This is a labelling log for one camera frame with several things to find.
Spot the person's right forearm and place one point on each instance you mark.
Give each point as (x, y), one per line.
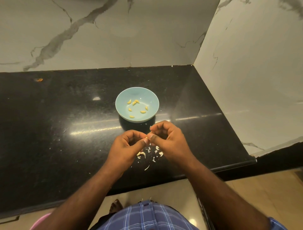
(226, 199)

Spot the pink plastic bucket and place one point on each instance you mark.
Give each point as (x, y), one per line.
(40, 222)

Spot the person's left forearm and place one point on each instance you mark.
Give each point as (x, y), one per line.
(78, 206)

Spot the blue plaid shirt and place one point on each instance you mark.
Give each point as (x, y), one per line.
(149, 221)

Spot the person's right hand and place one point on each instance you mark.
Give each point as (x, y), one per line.
(174, 144)

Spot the light blue bowl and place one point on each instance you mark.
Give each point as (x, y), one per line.
(150, 116)

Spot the pile of garlic skins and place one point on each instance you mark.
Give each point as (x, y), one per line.
(141, 154)

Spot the black cabinet trim strip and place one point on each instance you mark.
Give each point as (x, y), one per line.
(204, 217)

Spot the cluster of peeled garlic cloves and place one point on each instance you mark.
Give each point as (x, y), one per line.
(134, 102)

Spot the small orange scrap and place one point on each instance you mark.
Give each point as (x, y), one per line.
(38, 79)

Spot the person's left foot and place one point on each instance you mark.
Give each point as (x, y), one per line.
(116, 206)

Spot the person's left hand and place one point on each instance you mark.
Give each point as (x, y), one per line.
(120, 151)

